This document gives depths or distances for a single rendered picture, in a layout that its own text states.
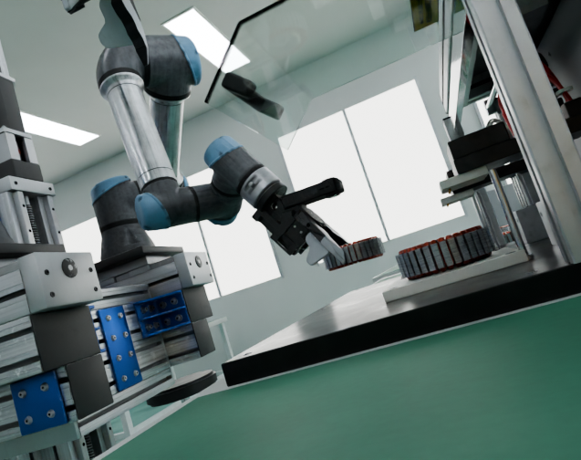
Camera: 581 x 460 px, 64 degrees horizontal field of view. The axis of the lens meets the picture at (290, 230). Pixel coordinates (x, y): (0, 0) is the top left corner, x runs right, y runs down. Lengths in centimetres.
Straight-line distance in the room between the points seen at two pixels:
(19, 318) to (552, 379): 75
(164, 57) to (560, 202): 94
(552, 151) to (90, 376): 76
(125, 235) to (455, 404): 118
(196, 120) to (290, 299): 260
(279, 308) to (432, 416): 550
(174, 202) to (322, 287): 466
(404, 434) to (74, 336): 74
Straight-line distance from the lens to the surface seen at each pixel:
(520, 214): 80
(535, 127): 40
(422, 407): 22
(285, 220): 84
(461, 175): 57
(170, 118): 125
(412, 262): 55
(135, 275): 130
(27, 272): 83
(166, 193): 93
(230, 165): 89
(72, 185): 736
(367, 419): 23
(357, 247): 79
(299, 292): 559
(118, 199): 137
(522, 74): 42
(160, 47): 117
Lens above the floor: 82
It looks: 7 degrees up
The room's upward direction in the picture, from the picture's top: 18 degrees counter-clockwise
